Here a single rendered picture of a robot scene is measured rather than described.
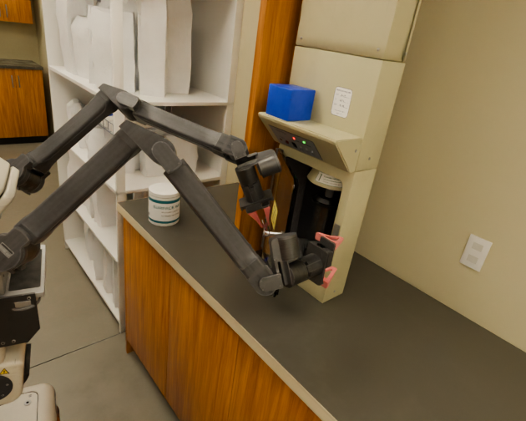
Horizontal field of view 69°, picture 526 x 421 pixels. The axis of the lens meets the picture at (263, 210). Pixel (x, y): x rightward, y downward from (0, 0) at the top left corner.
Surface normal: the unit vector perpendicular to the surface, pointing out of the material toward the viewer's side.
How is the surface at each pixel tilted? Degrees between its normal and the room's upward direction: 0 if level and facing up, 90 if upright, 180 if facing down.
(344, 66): 90
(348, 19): 90
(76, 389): 0
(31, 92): 90
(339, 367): 0
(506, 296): 90
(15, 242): 67
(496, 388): 0
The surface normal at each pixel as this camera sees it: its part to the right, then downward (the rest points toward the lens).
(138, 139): 0.17, 0.05
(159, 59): 0.02, 0.52
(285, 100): -0.76, 0.18
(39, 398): 0.14, -0.90
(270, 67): 0.64, 0.40
